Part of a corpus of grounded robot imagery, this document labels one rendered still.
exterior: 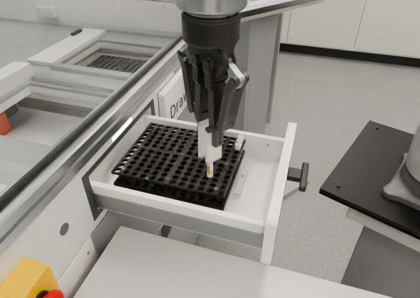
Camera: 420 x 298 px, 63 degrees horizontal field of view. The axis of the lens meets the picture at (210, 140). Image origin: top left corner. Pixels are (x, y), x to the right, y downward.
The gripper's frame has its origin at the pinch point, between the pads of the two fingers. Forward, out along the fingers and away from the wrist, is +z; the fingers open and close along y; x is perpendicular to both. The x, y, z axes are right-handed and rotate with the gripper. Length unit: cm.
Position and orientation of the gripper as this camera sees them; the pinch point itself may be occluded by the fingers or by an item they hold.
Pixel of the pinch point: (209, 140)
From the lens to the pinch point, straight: 54.6
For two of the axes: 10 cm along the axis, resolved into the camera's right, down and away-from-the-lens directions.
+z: -0.1, 8.0, 5.9
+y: -6.3, -4.6, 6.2
